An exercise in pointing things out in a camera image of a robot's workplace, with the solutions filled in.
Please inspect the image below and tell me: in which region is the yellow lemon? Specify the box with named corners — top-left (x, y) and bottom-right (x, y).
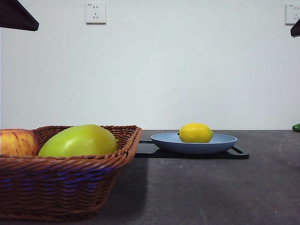
top-left (177, 123), bottom-right (215, 144)

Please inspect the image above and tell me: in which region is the blue round plate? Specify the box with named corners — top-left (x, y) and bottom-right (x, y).
top-left (150, 132), bottom-right (239, 155)

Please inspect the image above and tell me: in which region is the brown wicker basket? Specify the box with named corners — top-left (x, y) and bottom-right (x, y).
top-left (0, 125), bottom-right (143, 222)

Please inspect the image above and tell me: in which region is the red yellow apple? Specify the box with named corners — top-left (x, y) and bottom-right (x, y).
top-left (0, 128), bottom-right (40, 158)

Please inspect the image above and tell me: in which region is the green mango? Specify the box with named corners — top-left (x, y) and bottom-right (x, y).
top-left (37, 124), bottom-right (119, 158)

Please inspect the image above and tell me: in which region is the black flat tray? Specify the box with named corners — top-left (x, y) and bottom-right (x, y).
top-left (133, 140), bottom-right (250, 160)

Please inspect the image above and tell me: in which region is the white wall socket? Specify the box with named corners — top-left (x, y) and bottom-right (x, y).
top-left (285, 4), bottom-right (300, 26)
top-left (85, 2), bottom-right (107, 26)

